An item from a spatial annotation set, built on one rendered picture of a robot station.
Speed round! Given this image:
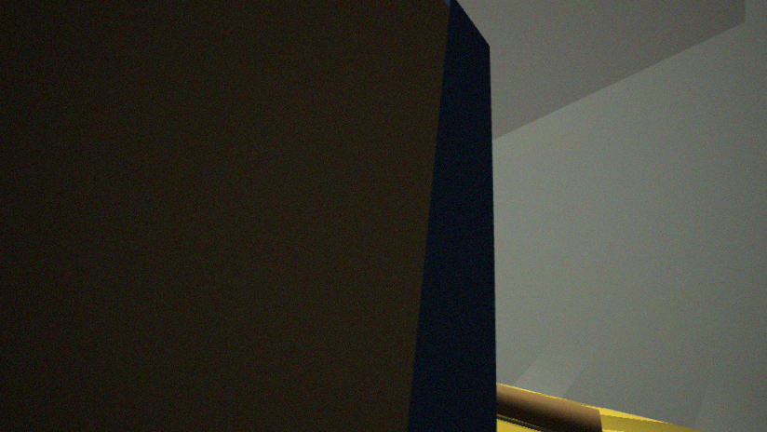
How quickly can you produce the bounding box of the wooden-handled hammer with black head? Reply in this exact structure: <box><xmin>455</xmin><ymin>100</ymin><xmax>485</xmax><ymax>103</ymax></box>
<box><xmin>496</xmin><ymin>384</ymin><xmax>602</xmax><ymax>432</ymax></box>

